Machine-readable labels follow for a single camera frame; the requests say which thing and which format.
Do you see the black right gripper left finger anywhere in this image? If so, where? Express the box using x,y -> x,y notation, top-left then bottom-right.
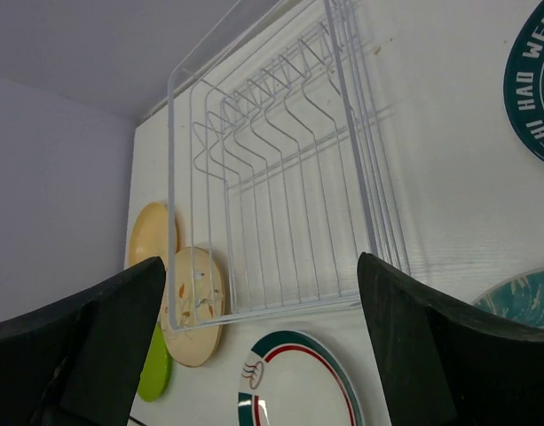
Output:
0,256 -> 166,425

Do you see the teal and red plate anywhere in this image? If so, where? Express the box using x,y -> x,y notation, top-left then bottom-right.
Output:
472,268 -> 544,329

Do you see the white wire dish rack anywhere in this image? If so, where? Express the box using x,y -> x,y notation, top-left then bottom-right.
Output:
167,1 -> 410,326

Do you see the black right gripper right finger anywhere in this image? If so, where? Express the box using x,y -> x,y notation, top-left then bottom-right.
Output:
357,253 -> 544,425

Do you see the white plate green red rim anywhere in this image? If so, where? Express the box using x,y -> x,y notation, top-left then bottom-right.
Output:
237,329 -> 365,425

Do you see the lime green plate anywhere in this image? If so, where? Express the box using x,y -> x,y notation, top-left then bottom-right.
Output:
137,323 -> 172,402

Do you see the beige bird pattern plate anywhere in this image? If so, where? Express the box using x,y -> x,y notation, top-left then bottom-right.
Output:
160,247 -> 226,367

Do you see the plain yellow plate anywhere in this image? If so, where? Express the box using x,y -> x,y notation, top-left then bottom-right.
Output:
128,202 -> 178,267

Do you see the dark green lettered plate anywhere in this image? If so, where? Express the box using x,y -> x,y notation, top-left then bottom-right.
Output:
503,1 -> 544,162

